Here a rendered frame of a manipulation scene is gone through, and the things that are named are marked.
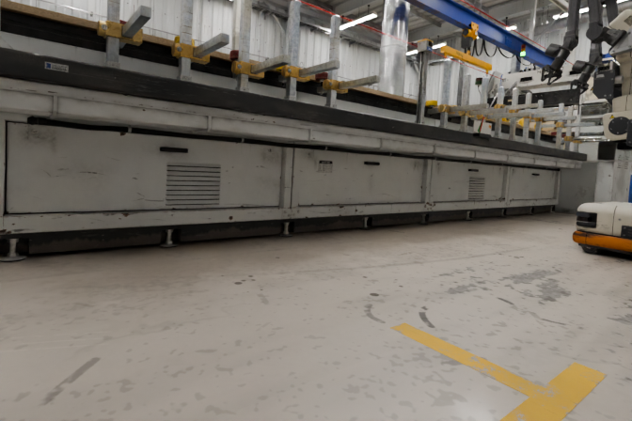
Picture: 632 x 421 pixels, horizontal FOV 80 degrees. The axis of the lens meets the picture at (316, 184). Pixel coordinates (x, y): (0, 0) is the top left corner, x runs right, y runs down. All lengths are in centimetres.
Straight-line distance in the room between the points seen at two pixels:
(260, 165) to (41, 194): 93
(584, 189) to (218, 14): 813
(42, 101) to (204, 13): 843
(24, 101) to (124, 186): 49
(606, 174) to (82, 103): 488
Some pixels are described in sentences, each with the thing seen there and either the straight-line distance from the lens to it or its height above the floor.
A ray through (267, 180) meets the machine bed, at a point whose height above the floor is 31.
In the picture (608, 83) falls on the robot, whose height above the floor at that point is 97.
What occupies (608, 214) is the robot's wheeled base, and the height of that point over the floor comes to 23.
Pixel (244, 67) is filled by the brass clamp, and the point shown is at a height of 80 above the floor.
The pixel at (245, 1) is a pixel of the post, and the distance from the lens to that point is 177.
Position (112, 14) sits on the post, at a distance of 157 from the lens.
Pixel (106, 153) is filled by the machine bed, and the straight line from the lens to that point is 175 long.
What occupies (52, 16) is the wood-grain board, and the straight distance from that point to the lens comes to 173.
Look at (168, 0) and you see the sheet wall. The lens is 959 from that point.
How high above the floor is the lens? 41
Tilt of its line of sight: 3 degrees down
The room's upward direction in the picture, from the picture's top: 3 degrees clockwise
